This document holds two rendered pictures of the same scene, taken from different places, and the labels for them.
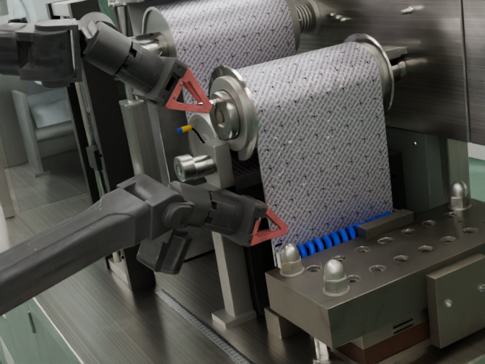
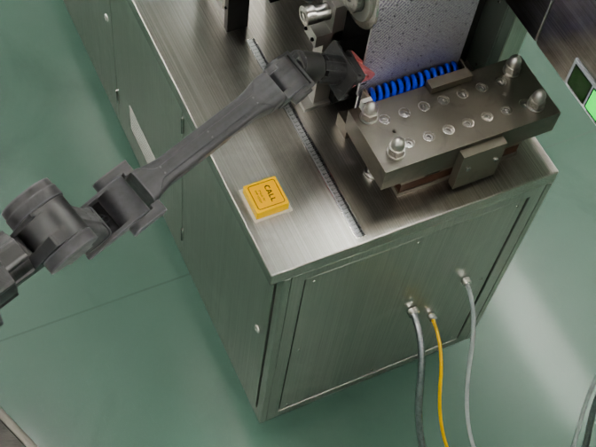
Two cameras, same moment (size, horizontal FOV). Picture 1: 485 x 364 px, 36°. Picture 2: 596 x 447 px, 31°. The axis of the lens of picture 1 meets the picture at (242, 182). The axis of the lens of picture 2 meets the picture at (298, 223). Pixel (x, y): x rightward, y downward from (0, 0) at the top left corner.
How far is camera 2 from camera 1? 1.24 m
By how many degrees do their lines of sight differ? 41
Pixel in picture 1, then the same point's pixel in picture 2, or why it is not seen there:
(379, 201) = (450, 53)
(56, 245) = (225, 133)
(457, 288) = (477, 160)
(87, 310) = (189, 46)
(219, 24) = not seen: outside the picture
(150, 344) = not seen: hidden behind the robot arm
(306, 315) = (369, 160)
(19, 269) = (203, 153)
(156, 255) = not seen: hidden behind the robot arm
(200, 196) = (318, 67)
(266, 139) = (380, 25)
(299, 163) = (398, 36)
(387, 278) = (432, 150)
